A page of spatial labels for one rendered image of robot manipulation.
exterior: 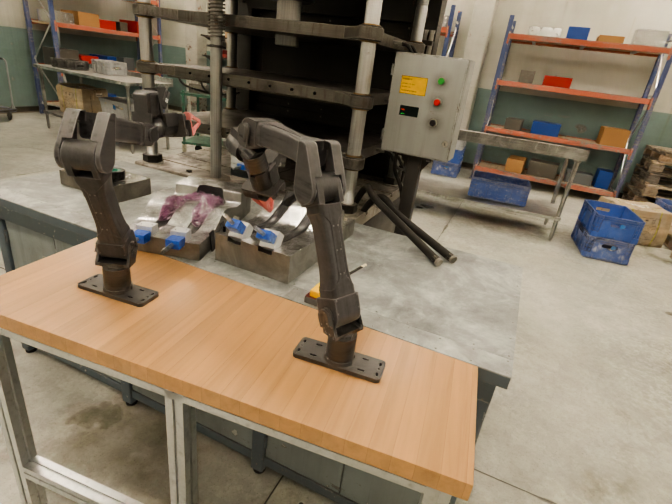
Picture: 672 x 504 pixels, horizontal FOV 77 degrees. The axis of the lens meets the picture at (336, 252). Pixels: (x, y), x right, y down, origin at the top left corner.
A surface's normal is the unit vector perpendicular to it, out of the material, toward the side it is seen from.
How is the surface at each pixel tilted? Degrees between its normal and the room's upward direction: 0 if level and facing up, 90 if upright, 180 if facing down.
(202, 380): 0
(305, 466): 90
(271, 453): 90
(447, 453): 0
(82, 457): 0
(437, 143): 90
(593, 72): 90
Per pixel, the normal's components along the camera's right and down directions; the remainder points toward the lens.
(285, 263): -0.41, 0.33
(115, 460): 0.12, -0.91
